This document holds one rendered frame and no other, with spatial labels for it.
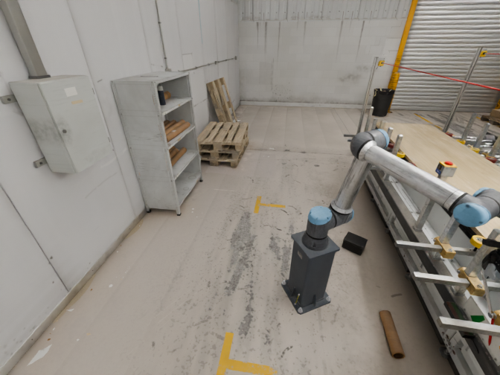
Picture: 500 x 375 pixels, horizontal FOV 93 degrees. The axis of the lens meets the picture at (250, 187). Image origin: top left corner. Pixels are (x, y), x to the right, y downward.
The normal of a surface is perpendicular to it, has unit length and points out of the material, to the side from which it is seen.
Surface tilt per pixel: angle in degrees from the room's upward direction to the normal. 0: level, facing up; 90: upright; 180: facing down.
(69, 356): 0
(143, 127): 90
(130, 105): 90
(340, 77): 90
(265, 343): 0
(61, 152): 90
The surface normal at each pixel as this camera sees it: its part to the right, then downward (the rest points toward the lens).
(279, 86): -0.15, 0.51
